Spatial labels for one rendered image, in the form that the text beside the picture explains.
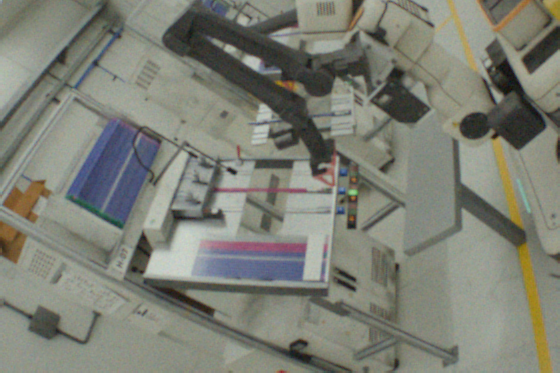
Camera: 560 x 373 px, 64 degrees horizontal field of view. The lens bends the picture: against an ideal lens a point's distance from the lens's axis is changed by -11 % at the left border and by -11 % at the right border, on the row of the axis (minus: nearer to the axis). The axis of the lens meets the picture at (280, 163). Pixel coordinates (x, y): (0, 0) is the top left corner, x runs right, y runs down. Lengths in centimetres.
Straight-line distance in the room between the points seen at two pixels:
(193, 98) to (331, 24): 190
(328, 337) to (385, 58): 128
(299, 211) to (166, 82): 143
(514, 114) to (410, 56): 34
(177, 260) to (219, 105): 138
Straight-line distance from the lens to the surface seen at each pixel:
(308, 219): 201
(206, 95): 311
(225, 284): 186
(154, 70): 313
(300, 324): 208
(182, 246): 203
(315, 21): 136
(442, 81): 150
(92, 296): 227
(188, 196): 210
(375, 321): 192
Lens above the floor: 160
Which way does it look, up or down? 18 degrees down
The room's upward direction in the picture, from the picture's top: 59 degrees counter-clockwise
